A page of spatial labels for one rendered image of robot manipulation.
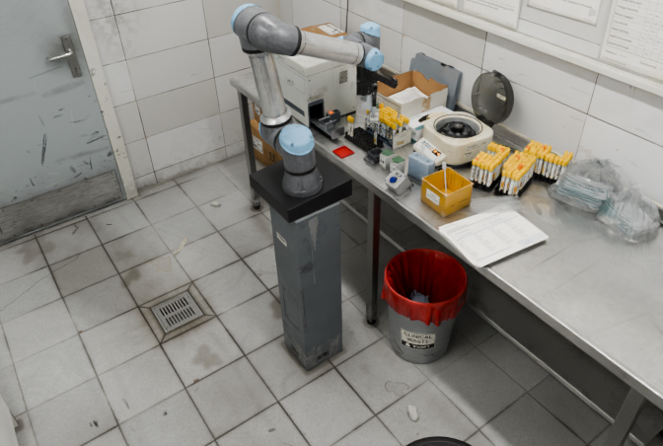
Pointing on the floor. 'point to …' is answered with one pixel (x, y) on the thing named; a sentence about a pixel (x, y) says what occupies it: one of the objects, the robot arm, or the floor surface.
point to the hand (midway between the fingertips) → (374, 110)
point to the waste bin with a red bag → (410, 348)
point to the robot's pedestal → (310, 283)
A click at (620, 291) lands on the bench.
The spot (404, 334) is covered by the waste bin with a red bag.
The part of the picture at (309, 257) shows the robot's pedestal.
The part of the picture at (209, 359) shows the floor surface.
